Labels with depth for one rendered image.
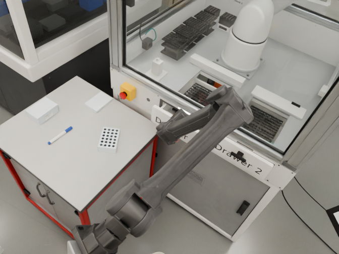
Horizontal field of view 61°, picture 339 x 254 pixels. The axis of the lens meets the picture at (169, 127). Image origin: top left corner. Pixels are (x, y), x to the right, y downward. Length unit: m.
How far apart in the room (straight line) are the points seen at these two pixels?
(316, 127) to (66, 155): 1.06
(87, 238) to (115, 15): 0.94
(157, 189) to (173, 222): 1.39
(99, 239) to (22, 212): 1.51
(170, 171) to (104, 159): 0.74
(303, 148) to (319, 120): 0.15
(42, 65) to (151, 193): 1.18
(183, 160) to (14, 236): 1.62
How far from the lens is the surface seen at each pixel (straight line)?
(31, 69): 1.69
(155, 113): 1.41
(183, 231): 2.08
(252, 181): 1.50
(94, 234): 0.74
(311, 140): 1.18
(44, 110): 1.57
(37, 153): 1.47
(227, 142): 1.33
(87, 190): 1.33
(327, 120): 1.11
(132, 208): 0.71
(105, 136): 1.43
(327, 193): 2.64
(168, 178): 0.70
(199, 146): 0.69
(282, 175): 1.36
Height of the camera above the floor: 1.92
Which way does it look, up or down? 49 degrees down
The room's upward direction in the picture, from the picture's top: 10 degrees clockwise
